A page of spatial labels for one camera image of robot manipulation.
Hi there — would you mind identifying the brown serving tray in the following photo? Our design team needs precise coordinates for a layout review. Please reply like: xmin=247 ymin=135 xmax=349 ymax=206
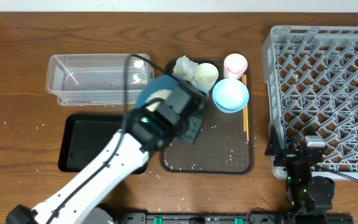
xmin=158 ymin=57 xmax=255 ymax=175

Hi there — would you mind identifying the black tray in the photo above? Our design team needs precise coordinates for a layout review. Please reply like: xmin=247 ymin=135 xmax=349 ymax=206
xmin=57 ymin=113 xmax=149 ymax=175

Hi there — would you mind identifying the grey dishwasher rack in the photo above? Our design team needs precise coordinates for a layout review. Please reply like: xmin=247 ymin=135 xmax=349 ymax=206
xmin=262 ymin=26 xmax=358 ymax=179

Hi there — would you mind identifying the light blue bowl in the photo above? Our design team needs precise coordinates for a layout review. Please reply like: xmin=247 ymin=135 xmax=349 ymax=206
xmin=212 ymin=78 xmax=250 ymax=113

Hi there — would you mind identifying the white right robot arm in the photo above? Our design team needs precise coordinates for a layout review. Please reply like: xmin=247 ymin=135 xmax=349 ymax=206
xmin=265 ymin=127 xmax=335 ymax=224

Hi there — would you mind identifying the clear plastic bin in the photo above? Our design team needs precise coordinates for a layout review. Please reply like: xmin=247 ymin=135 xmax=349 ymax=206
xmin=45 ymin=54 xmax=154 ymax=95

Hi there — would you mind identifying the cream cup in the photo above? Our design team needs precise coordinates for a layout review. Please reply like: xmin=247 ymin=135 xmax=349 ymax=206
xmin=193 ymin=63 xmax=219 ymax=91

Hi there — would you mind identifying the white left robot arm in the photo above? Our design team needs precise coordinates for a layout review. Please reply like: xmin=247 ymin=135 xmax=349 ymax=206
xmin=6 ymin=82 xmax=209 ymax=223

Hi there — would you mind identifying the pile of rice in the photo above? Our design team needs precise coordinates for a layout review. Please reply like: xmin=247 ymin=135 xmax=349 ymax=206
xmin=144 ymin=90 xmax=172 ymax=111

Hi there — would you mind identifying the pink cup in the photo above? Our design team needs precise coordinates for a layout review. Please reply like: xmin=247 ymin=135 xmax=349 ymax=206
xmin=223 ymin=54 xmax=248 ymax=80

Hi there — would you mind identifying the dark blue plate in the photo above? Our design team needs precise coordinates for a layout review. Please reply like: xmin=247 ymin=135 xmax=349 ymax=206
xmin=131 ymin=75 xmax=209 ymax=115

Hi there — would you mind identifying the wooden chopstick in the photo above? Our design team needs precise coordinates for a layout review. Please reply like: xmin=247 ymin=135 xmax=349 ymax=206
xmin=243 ymin=74 xmax=249 ymax=142
xmin=242 ymin=74 xmax=248 ymax=133

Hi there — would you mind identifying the crumpled white tissue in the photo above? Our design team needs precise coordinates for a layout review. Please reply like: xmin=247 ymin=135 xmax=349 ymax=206
xmin=173 ymin=55 xmax=199 ymax=81

